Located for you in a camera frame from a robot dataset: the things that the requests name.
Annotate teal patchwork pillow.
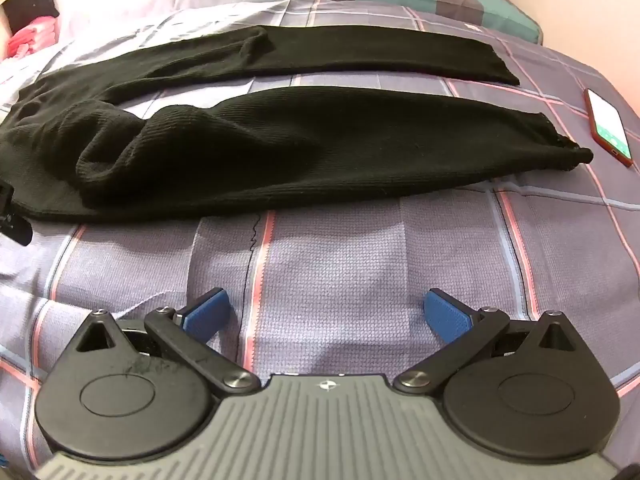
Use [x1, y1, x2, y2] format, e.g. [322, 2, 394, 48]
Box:
[324, 0, 543, 45]

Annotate black knit pants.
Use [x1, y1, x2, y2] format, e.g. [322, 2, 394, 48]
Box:
[0, 25, 595, 223]

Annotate pink and red folded cloths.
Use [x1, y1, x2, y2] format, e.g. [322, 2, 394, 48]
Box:
[5, 15, 61, 61]

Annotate plaid lavender bed sheet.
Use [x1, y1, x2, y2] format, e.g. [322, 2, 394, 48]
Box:
[0, 0, 640, 480]

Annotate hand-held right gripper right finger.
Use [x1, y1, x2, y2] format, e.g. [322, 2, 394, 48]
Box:
[393, 288, 588, 395]

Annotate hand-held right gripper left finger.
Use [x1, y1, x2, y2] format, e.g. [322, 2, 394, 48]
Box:
[65, 287, 262, 395]

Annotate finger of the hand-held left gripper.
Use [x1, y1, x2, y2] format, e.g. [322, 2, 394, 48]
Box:
[0, 180, 33, 247]

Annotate smartphone in red case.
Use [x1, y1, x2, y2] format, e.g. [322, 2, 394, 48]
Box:
[584, 88, 635, 167]

